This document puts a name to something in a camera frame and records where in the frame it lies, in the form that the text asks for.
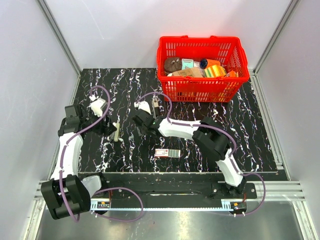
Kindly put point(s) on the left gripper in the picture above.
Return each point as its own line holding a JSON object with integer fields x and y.
{"x": 105, "y": 127}

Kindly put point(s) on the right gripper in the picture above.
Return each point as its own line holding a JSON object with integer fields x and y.
{"x": 138, "y": 129}

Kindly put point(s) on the beige stapler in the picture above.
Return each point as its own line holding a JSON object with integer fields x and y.
{"x": 116, "y": 134}

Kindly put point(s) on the staple remover tool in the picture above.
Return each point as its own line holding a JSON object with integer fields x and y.
{"x": 155, "y": 107}

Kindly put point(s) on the red white staple box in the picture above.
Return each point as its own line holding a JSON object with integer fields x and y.
{"x": 167, "y": 153}

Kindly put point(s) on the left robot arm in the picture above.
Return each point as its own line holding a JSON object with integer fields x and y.
{"x": 65, "y": 194}

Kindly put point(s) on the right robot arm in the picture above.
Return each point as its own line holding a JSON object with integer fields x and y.
{"x": 213, "y": 142}

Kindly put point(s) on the brown round object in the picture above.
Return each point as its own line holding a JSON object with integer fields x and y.
{"x": 172, "y": 64}

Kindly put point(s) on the brown cardboard package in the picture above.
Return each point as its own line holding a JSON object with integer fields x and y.
{"x": 194, "y": 72}

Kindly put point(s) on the teal white card packet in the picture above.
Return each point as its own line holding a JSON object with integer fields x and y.
{"x": 187, "y": 63}

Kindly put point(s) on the orange bottle blue cap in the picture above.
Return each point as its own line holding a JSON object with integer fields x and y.
{"x": 205, "y": 63}

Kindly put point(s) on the green yellow striped box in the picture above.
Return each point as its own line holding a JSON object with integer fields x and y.
{"x": 215, "y": 71}

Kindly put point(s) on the small orange box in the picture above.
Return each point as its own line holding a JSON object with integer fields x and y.
{"x": 232, "y": 74}

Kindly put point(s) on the red plastic basket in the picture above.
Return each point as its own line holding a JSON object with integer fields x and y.
{"x": 226, "y": 49}

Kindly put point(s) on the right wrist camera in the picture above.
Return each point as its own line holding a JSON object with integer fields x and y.
{"x": 142, "y": 107}

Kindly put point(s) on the white cable duct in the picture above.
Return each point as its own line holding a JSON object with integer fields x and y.
{"x": 167, "y": 205}

